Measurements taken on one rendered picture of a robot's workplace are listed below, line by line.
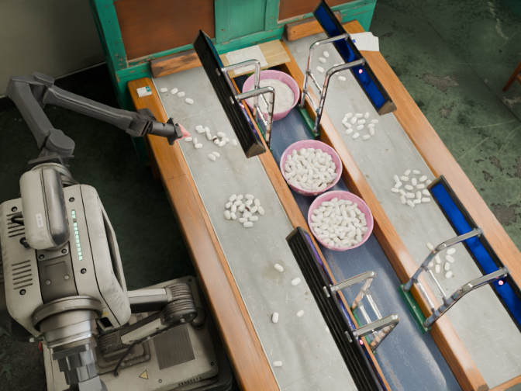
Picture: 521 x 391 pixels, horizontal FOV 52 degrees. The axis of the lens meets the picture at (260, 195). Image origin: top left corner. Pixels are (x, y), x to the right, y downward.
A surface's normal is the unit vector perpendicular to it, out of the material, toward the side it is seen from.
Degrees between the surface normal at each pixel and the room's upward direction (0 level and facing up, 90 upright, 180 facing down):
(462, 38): 0
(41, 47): 90
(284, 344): 0
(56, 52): 90
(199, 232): 0
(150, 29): 90
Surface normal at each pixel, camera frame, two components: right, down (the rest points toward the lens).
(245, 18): 0.38, 0.81
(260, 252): 0.04, -0.50
